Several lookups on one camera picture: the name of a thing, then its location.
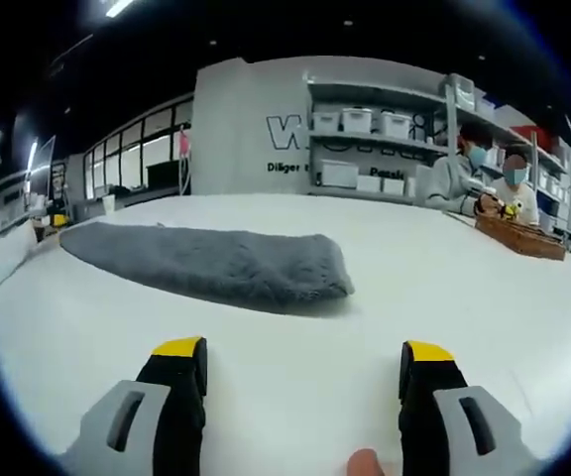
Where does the grey shelving unit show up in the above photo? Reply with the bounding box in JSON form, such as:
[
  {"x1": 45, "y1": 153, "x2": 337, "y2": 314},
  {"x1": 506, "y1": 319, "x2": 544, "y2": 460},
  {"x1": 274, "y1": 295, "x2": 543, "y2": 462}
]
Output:
[{"x1": 307, "y1": 72, "x2": 571, "y2": 199}]

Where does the brown wicker tray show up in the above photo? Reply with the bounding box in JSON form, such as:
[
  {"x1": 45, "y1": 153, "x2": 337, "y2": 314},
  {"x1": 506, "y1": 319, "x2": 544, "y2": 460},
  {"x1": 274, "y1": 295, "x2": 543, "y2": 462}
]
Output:
[{"x1": 474, "y1": 212, "x2": 568, "y2": 263}]

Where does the white lidded storage bin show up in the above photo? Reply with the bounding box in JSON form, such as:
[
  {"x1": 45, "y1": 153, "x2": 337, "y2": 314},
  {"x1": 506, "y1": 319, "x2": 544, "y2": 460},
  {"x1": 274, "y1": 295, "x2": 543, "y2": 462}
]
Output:
[
  {"x1": 312, "y1": 111, "x2": 341, "y2": 133},
  {"x1": 379, "y1": 111, "x2": 413, "y2": 138},
  {"x1": 340, "y1": 107, "x2": 377, "y2": 134}
]

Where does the person's right hand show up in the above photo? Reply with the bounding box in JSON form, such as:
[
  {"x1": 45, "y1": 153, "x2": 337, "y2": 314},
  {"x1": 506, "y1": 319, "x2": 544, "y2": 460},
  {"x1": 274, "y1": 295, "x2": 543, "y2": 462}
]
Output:
[{"x1": 347, "y1": 448, "x2": 384, "y2": 476}]

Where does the ceiling light strip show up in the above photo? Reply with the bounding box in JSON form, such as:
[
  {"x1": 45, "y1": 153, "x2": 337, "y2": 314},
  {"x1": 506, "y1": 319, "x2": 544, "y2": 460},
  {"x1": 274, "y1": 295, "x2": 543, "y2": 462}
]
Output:
[{"x1": 105, "y1": 0, "x2": 143, "y2": 19}]

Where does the white partition with lettering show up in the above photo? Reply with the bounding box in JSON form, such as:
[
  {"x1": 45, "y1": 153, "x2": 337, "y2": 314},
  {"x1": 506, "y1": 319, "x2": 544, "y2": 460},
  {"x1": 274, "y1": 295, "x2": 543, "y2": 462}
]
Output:
[{"x1": 193, "y1": 57, "x2": 311, "y2": 197}]

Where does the computer monitor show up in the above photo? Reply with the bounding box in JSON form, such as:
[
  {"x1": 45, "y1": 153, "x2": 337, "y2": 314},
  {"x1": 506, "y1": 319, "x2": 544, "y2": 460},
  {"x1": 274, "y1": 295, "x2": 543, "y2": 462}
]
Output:
[{"x1": 27, "y1": 136, "x2": 57, "y2": 199}]

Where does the black flat screen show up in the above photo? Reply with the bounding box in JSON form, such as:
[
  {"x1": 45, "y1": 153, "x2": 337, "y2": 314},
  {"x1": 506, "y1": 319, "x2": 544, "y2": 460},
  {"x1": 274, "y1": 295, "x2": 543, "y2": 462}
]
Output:
[{"x1": 145, "y1": 159, "x2": 181, "y2": 183}]

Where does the large white box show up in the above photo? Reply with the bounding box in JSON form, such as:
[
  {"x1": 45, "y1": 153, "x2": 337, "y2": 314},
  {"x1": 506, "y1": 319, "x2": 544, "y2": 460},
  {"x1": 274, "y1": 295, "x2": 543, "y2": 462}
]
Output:
[{"x1": 320, "y1": 161, "x2": 359, "y2": 188}]

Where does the grey storage crate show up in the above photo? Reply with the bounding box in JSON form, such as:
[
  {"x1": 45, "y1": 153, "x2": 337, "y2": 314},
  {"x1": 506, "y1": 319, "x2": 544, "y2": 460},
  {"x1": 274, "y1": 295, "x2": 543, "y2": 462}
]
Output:
[{"x1": 71, "y1": 197, "x2": 104, "y2": 222}]

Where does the grey towel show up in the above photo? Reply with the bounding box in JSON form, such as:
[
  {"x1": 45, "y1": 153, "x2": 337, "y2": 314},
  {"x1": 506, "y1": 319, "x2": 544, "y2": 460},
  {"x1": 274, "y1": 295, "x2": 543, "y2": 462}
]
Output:
[{"x1": 59, "y1": 221, "x2": 356, "y2": 314}]

